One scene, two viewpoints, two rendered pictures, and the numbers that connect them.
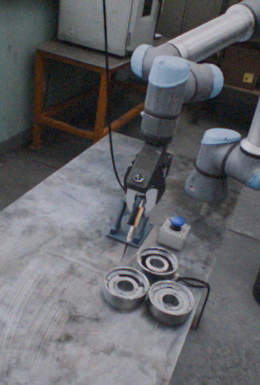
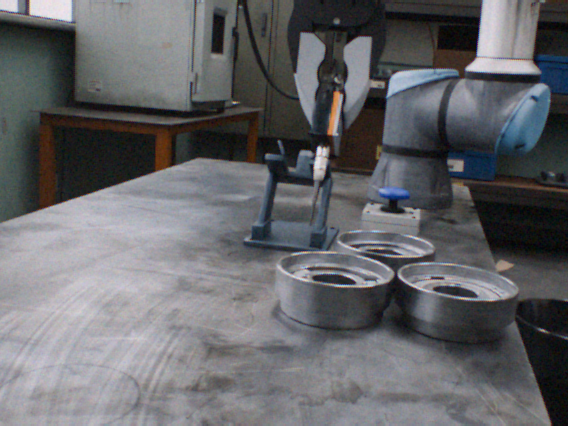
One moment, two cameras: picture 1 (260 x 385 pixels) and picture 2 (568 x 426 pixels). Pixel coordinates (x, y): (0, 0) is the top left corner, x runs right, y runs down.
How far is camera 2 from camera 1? 0.53 m
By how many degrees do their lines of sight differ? 19
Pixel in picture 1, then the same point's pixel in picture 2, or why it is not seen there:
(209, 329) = not seen: outside the picture
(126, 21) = (188, 56)
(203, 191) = (410, 187)
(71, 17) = (96, 64)
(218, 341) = not seen: outside the picture
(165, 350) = (498, 382)
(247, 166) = (492, 102)
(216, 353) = not seen: outside the picture
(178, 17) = (259, 84)
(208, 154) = (407, 110)
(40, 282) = (110, 304)
